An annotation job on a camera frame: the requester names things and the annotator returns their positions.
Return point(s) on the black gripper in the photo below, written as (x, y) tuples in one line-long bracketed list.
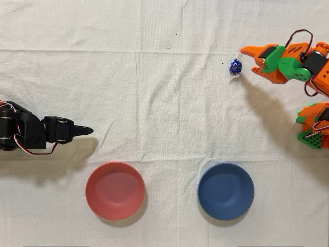
[(61, 129)]

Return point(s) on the orange green gripper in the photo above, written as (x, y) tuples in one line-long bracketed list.
[(266, 62)]

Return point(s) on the blue candy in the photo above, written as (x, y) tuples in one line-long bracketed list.
[(235, 66)]

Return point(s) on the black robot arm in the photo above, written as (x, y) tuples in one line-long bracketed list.
[(30, 131)]

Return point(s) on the orange green robot arm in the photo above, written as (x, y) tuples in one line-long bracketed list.
[(322, 77)]

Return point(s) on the red bowl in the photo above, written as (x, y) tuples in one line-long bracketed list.
[(115, 191)]

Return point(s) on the blue bowl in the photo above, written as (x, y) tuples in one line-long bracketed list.
[(226, 191)]

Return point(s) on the white wrinkled tablecloth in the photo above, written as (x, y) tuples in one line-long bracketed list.
[(164, 103)]

